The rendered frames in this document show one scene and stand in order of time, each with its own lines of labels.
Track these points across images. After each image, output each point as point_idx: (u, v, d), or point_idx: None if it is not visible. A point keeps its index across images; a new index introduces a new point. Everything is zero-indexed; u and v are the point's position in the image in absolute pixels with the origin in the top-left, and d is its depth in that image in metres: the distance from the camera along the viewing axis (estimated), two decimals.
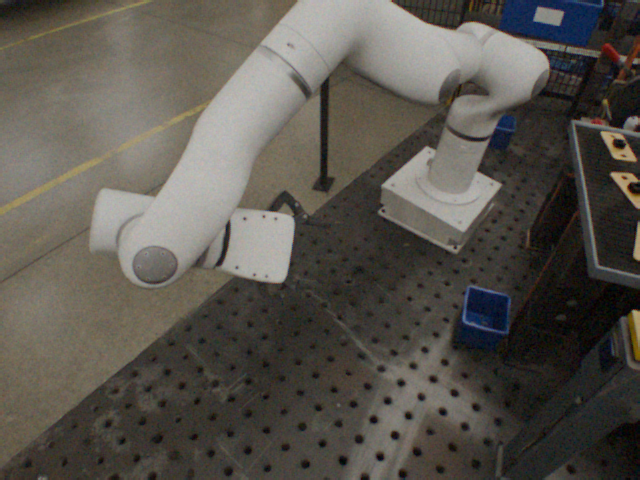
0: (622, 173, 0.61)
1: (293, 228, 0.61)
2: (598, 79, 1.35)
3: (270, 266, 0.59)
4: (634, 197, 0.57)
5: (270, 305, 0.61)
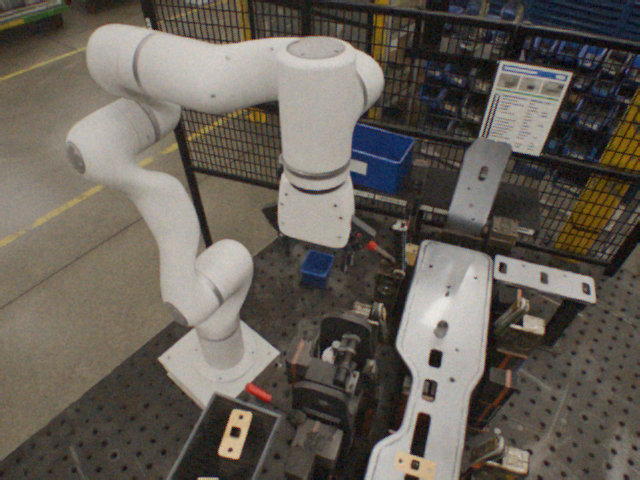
0: (209, 479, 0.68)
1: None
2: (407, 227, 1.41)
3: None
4: None
5: (375, 234, 0.59)
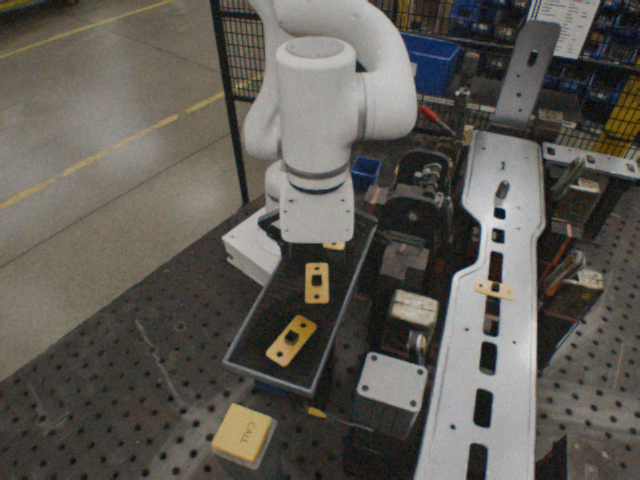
0: (317, 263, 0.73)
1: None
2: (454, 126, 1.47)
3: None
4: (311, 289, 0.69)
5: (375, 220, 0.61)
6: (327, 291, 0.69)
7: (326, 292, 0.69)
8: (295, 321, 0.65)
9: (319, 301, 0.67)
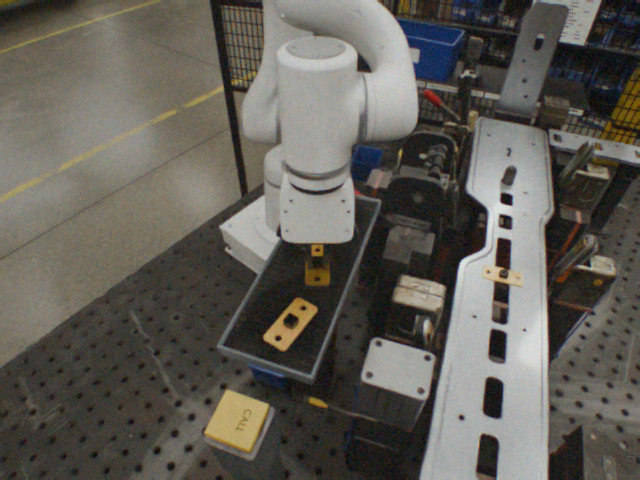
0: (318, 245, 0.69)
1: None
2: (458, 114, 1.43)
3: None
4: (311, 271, 0.65)
5: (355, 232, 0.62)
6: (328, 273, 0.65)
7: (327, 274, 0.65)
8: (295, 304, 0.61)
9: (320, 283, 0.64)
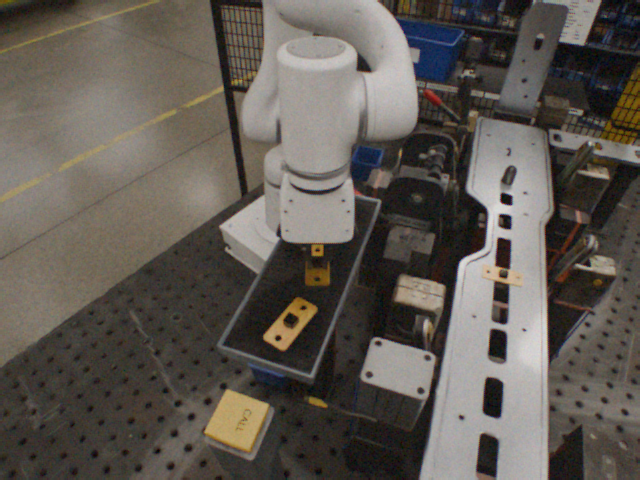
0: (318, 245, 0.69)
1: None
2: (458, 114, 1.43)
3: None
4: (311, 271, 0.65)
5: (355, 232, 0.62)
6: (328, 273, 0.65)
7: (327, 274, 0.65)
8: (295, 304, 0.61)
9: (320, 283, 0.64)
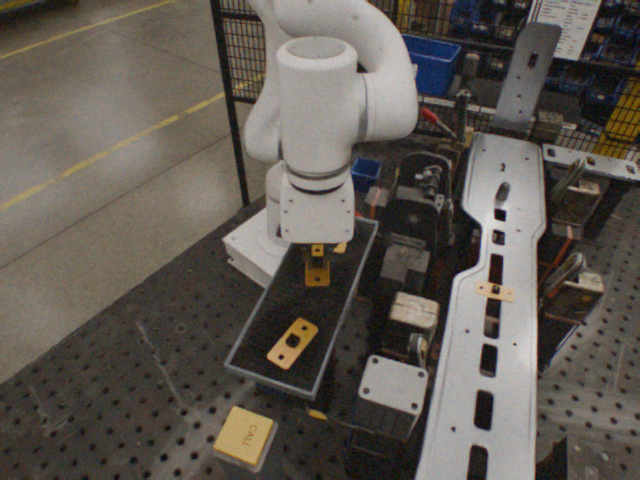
0: (318, 245, 0.69)
1: None
2: (455, 128, 1.47)
3: None
4: (311, 271, 0.65)
5: (355, 232, 0.62)
6: (328, 273, 0.65)
7: (327, 274, 0.65)
8: (297, 324, 0.65)
9: (320, 283, 0.64)
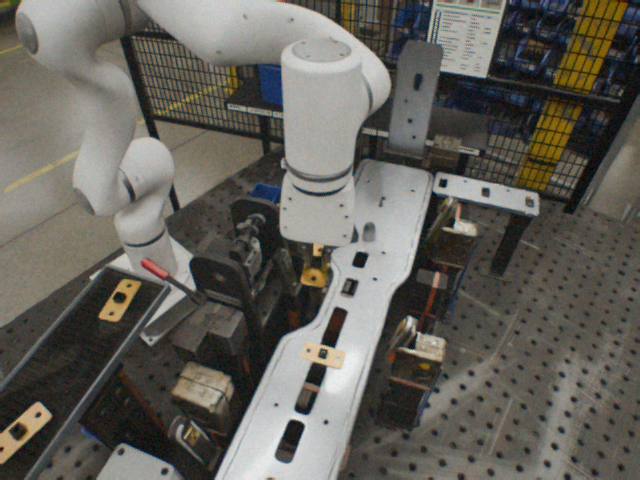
0: (322, 245, 0.69)
1: None
2: None
3: None
4: (309, 270, 0.65)
5: (356, 237, 0.62)
6: (326, 274, 0.65)
7: (324, 275, 0.65)
8: (32, 410, 0.56)
9: (315, 283, 0.64)
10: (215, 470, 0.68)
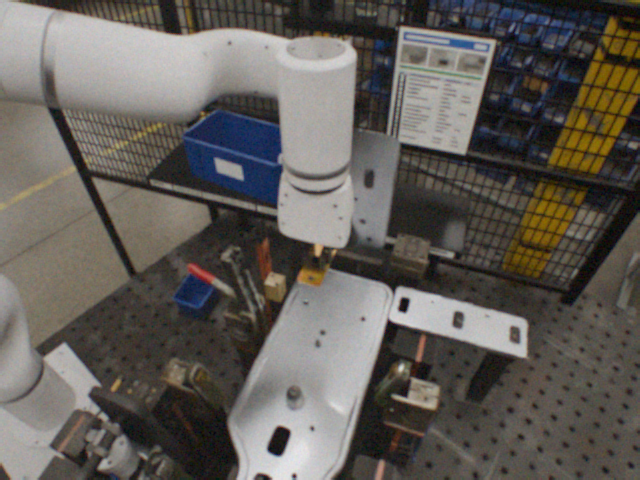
0: None
1: None
2: (298, 246, 1.12)
3: None
4: (308, 269, 0.66)
5: (355, 241, 0.61)
6: (323, 275, 0.65)
7: (322, 276, 0.65)
8: None
9: (311, 283, 0.64)
10: None
